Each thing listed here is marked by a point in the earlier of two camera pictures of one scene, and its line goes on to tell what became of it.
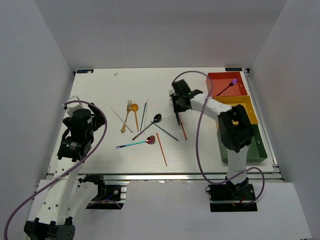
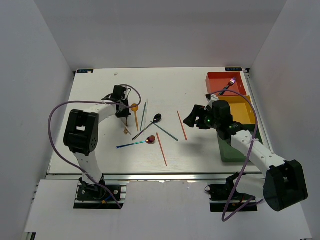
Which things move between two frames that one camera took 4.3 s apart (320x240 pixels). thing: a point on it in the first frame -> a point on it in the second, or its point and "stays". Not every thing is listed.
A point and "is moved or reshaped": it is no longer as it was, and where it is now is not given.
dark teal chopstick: x=165 y=131 stays
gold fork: x=128 y=109 is moved or reshaped
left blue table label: x=85 y=71 stays
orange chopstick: x=182 y=126 stays
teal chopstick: x=143 y=115 stays
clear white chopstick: x=146 y=113 stays
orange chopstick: x=161 y=148 stays
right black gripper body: x=177 y=104 -> x=206 y=120
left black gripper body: x=97 y=120 -> x=124 y=113
